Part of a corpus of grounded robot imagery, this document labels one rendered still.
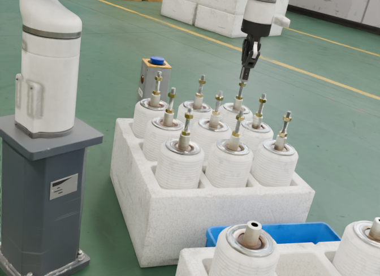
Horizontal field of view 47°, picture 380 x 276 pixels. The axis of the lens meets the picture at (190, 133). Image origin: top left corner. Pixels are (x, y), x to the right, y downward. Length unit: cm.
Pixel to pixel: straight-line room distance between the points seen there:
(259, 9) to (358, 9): 523
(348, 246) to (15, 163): 58
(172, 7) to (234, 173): 322
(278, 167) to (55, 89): 51
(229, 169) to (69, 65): 40
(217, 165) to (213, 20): 288
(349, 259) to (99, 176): 73
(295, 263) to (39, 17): 60
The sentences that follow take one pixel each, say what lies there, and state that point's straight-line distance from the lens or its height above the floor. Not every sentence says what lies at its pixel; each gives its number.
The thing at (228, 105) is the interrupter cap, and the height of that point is 25.
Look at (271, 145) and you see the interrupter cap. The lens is 104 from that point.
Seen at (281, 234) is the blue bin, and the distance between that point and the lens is 102.
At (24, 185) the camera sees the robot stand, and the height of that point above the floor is 22.
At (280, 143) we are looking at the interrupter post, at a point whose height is 27.
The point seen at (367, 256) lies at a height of 24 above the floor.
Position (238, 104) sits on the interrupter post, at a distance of 120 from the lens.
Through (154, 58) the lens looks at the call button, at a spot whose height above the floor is 33.
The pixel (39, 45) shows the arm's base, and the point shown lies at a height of 46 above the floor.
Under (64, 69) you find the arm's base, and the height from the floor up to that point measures 42.
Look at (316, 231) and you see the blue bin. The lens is 107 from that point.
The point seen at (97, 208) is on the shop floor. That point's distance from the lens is 114.
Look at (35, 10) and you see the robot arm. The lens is 73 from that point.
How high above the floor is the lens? 64
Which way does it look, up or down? 23 degrees down
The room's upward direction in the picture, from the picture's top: 11 degrees clockwise
